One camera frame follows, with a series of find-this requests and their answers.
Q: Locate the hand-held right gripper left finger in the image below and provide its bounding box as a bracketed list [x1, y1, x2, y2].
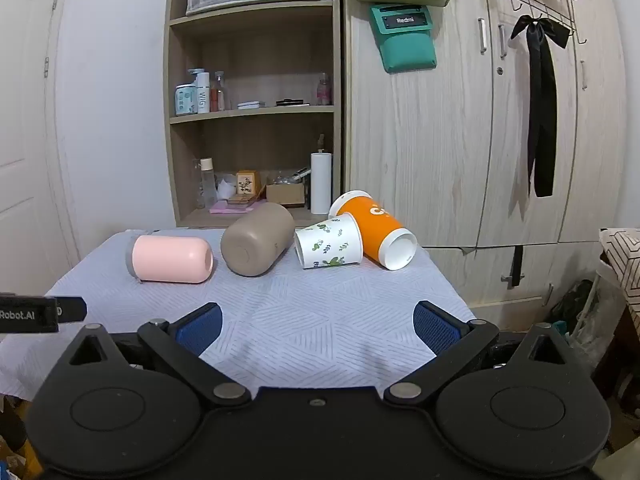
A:
[50, 302, 252, 406]

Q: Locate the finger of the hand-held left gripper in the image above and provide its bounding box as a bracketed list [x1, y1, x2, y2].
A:
[56, 297, 87, 324]

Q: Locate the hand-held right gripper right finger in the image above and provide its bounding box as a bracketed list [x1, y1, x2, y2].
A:
[383, 300, 594, 407]

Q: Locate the pink cup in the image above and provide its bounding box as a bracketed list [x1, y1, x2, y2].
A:
[125, 233, 215, 285]

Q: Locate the taupe cup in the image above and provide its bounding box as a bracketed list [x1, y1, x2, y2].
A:
[220, 201, 296, 278]

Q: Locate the orange paper cup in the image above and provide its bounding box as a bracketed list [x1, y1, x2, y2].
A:
[328, 189, 419, 271]

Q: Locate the white leaf-print paper cup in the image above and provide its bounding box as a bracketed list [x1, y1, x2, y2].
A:
[293, 212, 364, 271]

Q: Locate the pale quilted table cloth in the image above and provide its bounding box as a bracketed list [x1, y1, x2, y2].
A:
[0, 227, 479, 402]

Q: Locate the pink book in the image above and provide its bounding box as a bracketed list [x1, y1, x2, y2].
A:
[209, 199, 267, 215]

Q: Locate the clear bottle with white cap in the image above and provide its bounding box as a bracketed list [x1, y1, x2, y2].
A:
[198, 157, 219, 210]

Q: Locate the wooden floral box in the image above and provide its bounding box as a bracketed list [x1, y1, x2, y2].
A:
[235, 170, 262, 199]

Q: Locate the small cardboard box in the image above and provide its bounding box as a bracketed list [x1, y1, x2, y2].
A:
[264, 180, 306, 206]

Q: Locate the white door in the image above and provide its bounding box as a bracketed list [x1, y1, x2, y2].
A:
[0, 0, 77, 302]

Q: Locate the wooden wardrobe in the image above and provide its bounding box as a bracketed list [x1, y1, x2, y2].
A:
[342, 0, 627, 311]

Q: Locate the tall white dispenser bottle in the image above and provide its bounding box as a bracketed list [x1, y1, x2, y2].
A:
[309, 133, 333, 215]

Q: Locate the patterned cushion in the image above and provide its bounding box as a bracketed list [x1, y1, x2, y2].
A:
[598, 227, 640, 332]

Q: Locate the teal label bottle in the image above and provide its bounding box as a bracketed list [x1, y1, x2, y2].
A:
[174, 83, 199, 117]

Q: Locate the clear spray bottle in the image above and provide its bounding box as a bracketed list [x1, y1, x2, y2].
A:
[210, 71, 227, 112]

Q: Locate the white pump bottle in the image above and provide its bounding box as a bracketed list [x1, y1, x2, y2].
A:
[188, 67, 211, 114]

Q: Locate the black ribbon bow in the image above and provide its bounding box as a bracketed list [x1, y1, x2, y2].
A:
[509, 13, 572, 199]

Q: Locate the wooden shelf unit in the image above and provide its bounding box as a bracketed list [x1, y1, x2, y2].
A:
[163, 0, 347, 229]

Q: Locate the teal pouch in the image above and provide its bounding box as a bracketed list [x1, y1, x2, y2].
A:
[369, 2, 439, 75]

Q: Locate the black strap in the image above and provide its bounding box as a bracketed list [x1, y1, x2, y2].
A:
[501, 244, 525, 289]

